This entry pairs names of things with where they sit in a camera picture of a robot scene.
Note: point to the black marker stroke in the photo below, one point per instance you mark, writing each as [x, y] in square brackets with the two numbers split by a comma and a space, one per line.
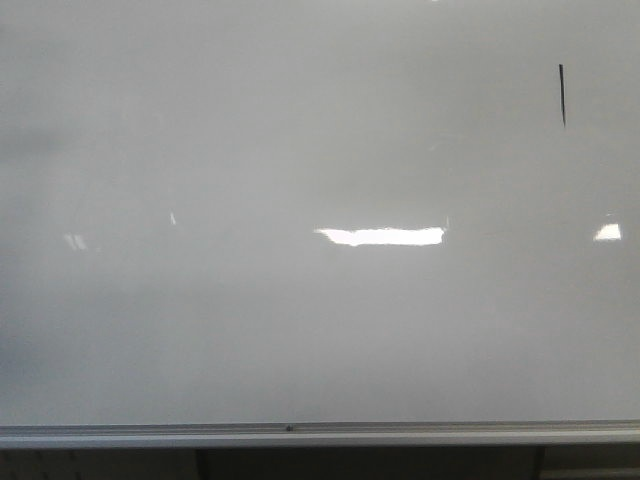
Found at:
[562, 87]

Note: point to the white whiteboard with aluminium frame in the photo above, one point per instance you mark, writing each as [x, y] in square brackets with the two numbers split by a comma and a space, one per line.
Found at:
[318, 223]

